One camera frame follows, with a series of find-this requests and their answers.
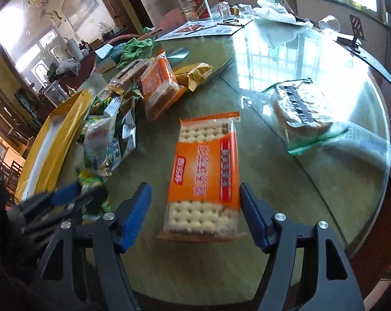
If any overturned clear glass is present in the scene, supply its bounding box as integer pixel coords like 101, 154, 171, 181
318, 15, 340, 34

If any clear plastic cup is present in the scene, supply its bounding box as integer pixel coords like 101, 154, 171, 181
44, 81, 69, 108

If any green cloth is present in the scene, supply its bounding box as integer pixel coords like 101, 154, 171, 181
117, 38, 153, 69

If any metal turntable disc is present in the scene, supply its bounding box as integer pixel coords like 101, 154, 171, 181
165, 47, 190, 67

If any silver green snack packet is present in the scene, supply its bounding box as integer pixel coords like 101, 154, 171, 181
81, 96, 136, 178

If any brown sandwich cracker pack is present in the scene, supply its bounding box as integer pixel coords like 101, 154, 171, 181
108, 59, 150, 93

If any pink plastic chair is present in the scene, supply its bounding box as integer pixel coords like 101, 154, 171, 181
158, 9, 187, 32

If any glass jar black lid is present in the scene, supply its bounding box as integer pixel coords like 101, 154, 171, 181
177, 0, 196, 21

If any white cream tube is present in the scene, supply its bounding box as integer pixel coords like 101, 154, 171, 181
322, 123, 391, 177

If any green round cracker pack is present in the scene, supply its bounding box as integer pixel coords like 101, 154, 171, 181
262, 77, 350, 156

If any white liquor bottle red label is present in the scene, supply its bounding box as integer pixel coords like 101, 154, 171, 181
191, 0, 212, 20

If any black phone stand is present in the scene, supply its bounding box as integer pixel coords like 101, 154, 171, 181
336, 14, 391, 84

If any orange cracker pack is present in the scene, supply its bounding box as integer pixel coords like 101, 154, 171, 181
158, 112, 244, 243
141, 52, 186, 120

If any small clear bottle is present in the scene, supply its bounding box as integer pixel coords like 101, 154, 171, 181
217, 0, 231, 19

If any yellow snack pack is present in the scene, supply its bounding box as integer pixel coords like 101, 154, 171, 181
174, 62, 212, 92

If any teal tissue box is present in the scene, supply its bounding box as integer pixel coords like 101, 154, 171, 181
95, 43, 125, 74

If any yellow cardboard box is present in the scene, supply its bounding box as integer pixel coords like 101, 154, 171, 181
15, 90, 94, 201

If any printed paper sheet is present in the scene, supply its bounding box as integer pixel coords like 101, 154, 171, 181
155, 18, 253, 42

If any white plastic bag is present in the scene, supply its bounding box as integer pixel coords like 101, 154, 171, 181
238, 0, 314, 48

